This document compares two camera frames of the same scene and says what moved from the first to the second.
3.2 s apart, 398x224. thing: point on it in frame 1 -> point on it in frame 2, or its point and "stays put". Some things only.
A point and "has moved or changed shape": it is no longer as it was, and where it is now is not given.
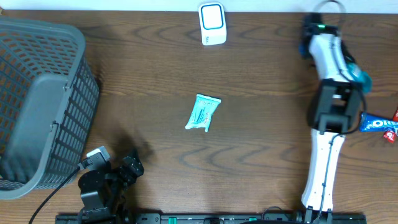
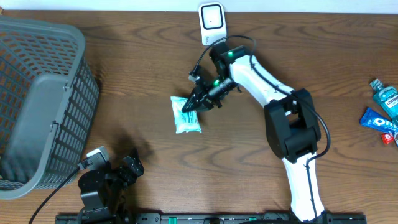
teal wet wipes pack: [203, 111] has moved or changed shape
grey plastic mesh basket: [49, 98] stays put
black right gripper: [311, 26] -> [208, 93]
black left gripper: [136, 168] stays put
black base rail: [215, 218] stays put
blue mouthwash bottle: [360, 78] -> [387, 97]
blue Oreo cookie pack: [371, 124] has moved or changed shape
